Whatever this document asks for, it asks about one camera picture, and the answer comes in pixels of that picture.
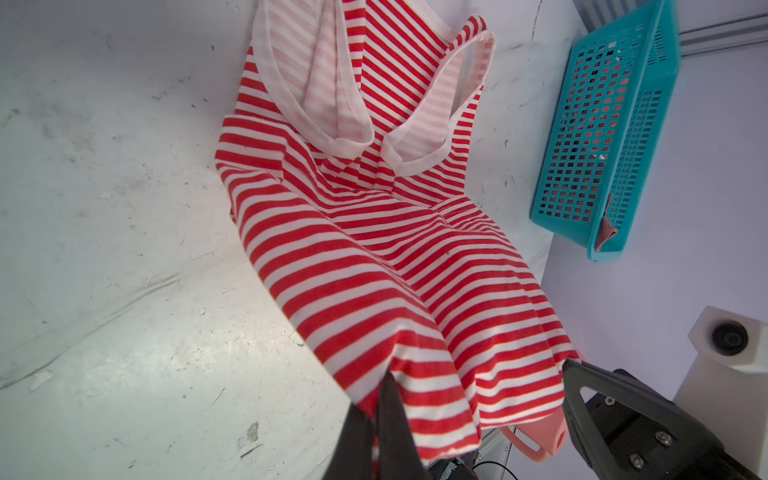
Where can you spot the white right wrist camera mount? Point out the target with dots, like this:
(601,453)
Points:
(726,386)

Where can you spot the teal plastic basket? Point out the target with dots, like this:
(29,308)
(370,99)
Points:
(613,102)

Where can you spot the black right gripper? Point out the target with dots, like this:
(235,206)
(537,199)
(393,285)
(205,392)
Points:
(672,438)

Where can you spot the red white striped tank top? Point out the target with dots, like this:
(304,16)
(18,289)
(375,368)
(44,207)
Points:
(345,163)

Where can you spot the pink watering can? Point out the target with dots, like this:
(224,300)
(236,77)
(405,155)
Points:
(541,439)

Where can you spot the dusty red tank top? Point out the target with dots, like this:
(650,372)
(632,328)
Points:
(606,230)

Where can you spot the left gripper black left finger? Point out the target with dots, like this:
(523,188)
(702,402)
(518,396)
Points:
(352,458)

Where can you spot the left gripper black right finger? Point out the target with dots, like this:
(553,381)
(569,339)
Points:
(398,456)

